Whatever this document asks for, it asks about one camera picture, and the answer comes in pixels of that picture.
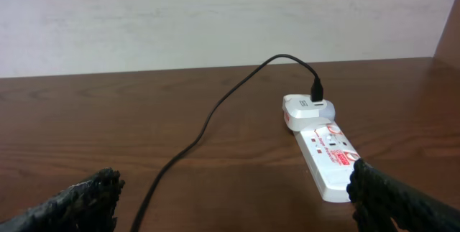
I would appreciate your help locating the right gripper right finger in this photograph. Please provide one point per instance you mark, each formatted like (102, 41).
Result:
(382, 203)

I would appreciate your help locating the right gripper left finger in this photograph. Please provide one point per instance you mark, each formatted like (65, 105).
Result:
(87, 206)

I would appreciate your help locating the white USB charger adapter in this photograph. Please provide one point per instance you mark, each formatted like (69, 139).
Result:
(301, 113)

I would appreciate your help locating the white power strip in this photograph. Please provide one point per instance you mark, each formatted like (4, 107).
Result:
(329, 155)

